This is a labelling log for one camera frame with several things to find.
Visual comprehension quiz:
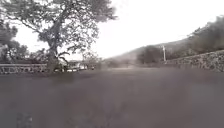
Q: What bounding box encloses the grey asphalt road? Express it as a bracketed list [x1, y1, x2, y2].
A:
[0, 66, 224, 128]

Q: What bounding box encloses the dark round tree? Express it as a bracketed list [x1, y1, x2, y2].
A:
[137, 45, 164, 65]

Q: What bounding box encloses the vehicle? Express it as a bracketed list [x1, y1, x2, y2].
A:
[66, 62, 88, 72]

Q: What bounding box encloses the pale pole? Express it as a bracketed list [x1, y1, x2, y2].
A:
[162, 45, 167, 62]

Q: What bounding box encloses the large spreading tree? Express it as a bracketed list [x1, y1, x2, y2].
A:
[0, 0, 118, 72]

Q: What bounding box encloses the wooded hillside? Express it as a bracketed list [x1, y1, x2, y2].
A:
[105, 15, 224, 66]

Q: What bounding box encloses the low pale railing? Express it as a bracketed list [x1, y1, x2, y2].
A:
[0, 63, 48, 75]

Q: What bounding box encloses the rough stone wall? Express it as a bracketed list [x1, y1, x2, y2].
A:
[161, 49, 224, 73]

